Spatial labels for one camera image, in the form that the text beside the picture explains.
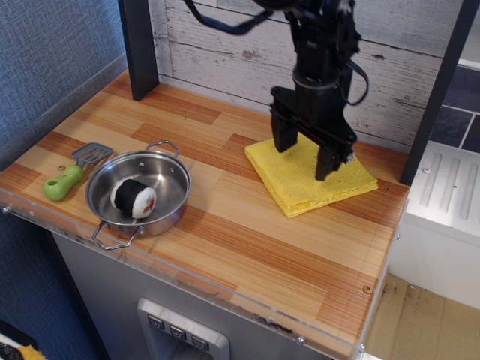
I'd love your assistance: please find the dark frame post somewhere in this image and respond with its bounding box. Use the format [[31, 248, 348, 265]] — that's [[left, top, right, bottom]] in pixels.
[[118, 0, 159, 101], [400, 0, 479, 186]]

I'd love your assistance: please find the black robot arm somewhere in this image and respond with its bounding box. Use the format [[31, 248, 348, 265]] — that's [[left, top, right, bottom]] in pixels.
[[258, 1, 361, 181]]

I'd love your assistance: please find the dark right frame post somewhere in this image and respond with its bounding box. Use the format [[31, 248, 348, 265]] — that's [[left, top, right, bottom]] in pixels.
[[400, 0, 479, 186]]

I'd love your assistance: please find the yellow black object corner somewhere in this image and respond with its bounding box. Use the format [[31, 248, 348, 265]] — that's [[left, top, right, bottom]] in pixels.
[[1, 320, 47, 360]]

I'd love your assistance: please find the green handled grey spatula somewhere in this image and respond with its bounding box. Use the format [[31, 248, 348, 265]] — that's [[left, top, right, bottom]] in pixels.
[[43, 142, 113, 202]]

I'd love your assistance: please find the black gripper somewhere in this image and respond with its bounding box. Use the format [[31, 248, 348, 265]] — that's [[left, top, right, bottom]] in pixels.
[[271, 76, 357, 181]]

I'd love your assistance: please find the silver dispenser button panel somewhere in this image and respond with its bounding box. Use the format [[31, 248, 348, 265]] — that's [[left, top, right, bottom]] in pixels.
[[137, 298, 230, 359]]

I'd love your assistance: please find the dark left frame post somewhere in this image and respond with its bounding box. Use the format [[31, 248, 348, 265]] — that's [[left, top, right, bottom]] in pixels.
[[118, 0, 159, 101]]

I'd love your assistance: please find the clear acrylic edge guard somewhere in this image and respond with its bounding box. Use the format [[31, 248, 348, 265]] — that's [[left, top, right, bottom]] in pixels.
[[1, 182, 406, 359]]

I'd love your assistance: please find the grey toy fridge cabinet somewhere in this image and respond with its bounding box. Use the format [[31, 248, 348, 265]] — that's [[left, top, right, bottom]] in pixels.
[[54, 234, 359, 359]]

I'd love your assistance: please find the stainless steel pan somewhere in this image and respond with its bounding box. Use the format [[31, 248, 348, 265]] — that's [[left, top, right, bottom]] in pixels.
[[85, 140, 192, 250]]

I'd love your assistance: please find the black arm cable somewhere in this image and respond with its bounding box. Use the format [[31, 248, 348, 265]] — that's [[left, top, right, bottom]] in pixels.
[[181, 0, 275, 37]]

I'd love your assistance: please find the plush sushi roll toy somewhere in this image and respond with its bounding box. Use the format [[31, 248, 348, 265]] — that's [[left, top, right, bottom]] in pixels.
[[110, 179, 157, 219]]

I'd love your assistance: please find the yellow towel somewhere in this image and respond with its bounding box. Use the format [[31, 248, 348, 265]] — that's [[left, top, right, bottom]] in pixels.
[[244, 134, 378, 218]]

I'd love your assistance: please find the white ribbed box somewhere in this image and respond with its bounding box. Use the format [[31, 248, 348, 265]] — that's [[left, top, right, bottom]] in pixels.
[[389, 142, 479, 308]]

